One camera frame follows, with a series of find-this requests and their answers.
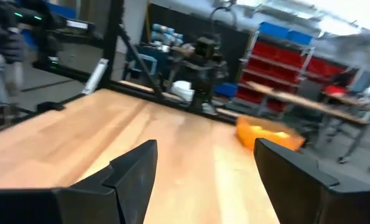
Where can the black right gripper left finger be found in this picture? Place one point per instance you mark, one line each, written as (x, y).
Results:
(132, 186)

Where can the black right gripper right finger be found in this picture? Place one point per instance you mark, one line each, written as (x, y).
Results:
(296, 193)

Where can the yellow wooden block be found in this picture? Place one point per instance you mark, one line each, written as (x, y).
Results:
(256, 128)
(281, 134)

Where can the orange plastic bin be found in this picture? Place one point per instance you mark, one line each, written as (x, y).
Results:
(250, 137)

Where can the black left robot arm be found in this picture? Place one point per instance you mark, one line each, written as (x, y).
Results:
(203, 68)

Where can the long wooden workbench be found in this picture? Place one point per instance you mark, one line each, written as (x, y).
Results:
(312, 105)

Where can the white folded cloth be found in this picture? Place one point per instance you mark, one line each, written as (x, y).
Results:
(183, 90)

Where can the blue plastic crate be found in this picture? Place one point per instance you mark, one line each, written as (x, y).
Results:
(225, 89)

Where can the red bin storage shelf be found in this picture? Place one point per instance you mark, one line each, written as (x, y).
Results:
(275, 62)

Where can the person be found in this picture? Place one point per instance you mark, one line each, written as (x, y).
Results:
(1, 62)

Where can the black device with green lights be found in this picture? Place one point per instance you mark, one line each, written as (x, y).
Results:
(38, 21)

